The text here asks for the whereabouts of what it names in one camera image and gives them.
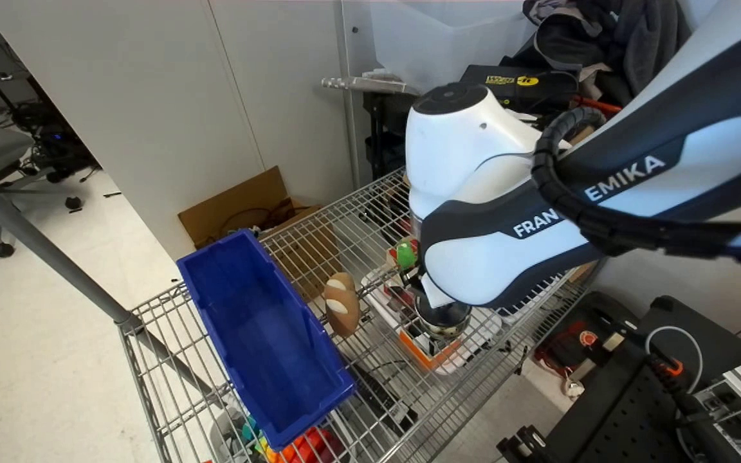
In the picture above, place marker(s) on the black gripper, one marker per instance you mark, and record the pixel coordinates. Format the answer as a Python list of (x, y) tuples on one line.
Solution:
[(443, 311)]

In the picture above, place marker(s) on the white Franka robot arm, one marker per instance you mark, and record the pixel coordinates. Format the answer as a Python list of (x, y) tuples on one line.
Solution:
[(490, 197)]

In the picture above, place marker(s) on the orange shallow tray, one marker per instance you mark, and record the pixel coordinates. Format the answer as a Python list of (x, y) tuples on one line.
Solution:
[(430, 354)]

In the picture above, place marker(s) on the green toy fruit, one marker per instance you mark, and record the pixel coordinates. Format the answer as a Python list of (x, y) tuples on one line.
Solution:
[(404, 256)]

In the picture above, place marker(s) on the brown toy bread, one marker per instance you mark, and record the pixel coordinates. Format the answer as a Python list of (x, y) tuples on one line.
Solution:
[(341, 305)]

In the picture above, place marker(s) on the black orange device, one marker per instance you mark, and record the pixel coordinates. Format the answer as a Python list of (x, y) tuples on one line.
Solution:
[(580, 338)]

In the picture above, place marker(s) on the blue plastic bin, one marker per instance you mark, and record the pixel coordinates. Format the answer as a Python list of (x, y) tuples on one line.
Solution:
[(268, 336)]

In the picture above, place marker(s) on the rainbow coloured toy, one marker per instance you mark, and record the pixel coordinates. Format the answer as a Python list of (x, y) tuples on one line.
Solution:
[(301, 448)]

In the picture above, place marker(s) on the black perforated breadboard table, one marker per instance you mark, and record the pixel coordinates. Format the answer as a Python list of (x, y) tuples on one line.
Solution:
[(629, 413)]

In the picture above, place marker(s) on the brown cardboard box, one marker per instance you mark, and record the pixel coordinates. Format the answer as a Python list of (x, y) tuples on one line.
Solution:
[(242, 210)]

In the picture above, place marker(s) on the black yellow tool case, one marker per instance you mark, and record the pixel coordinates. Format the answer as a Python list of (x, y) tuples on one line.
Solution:
[(516, 86)]

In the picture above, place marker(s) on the clear plastic storage box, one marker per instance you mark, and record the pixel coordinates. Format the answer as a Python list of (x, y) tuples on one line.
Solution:
[(449, 40)]

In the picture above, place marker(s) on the dark clothing pile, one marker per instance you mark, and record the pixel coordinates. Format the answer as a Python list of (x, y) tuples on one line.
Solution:
[(619, 34)]

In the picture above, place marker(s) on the grey metal pole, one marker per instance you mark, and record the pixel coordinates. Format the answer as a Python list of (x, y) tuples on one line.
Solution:
[(36, 239)]

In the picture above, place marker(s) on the black office chair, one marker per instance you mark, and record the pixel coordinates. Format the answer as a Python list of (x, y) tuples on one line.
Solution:
[(36, 130)]

